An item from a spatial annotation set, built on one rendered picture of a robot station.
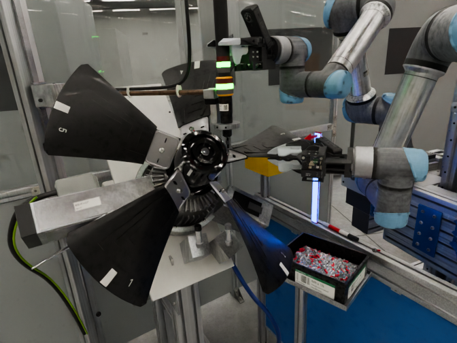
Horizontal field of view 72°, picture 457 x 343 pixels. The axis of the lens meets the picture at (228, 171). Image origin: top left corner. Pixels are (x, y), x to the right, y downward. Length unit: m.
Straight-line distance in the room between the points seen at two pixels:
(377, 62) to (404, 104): 3.75
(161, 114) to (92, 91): 0.37
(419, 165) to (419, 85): 0.21
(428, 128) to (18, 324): 5.01
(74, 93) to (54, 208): 0.27
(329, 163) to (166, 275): 0.53
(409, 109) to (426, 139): 4.43
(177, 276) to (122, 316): 0.94
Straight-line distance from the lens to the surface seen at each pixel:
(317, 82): 0.93
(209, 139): 0.78
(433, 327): 1.09
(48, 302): 1.70
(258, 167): 1.29
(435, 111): 5.30
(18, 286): 1.64
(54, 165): 1.32
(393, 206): 0.82
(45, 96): 1.17
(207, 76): 0.95
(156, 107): 1.14
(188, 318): 1.14
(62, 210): 0.83
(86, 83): 0.81
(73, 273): 1.45
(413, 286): 1.03
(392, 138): 0.90
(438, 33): 0.83
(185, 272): 0.94
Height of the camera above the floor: 1.42
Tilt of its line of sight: 19 degrees down
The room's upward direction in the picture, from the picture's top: 3 degrees counter-clockwise
